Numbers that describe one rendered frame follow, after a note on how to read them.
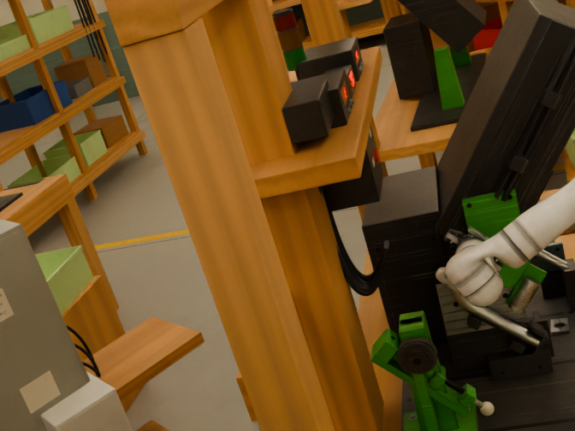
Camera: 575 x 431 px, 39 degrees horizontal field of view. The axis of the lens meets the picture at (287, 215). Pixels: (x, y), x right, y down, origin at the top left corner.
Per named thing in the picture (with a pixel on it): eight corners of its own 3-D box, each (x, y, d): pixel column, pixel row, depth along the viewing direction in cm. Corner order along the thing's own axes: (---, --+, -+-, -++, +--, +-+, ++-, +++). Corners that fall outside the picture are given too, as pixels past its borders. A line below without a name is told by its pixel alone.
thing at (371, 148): (385, 172, 183) (369, 109, 178) (382, 201, 168) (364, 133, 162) (332, 184, 186) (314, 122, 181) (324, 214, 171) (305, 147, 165)
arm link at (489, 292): (506, 273, 155) (476, 239, 155) (511, 293, 140) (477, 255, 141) (477, 296, 157) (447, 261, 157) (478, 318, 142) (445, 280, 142)
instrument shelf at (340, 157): (382, 59, 221) (379, 44, 219) (361, 178, 139) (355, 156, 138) (294, 81, 227) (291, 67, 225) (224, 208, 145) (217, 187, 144)
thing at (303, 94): (337, 112, 159) (328, 78, 157) (329, 136, 146) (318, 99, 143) (302, 121, 161) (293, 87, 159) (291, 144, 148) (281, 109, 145)
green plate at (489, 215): (532, 274, 184) (513, 183, 182) (535, 283, 176) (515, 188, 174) (480, 284, 187) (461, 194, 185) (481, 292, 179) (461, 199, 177)
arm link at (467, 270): (439, 264, 149) (499, 215, 146) (471, 300, 149) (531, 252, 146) (439, 271, 142) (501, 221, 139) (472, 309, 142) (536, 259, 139)
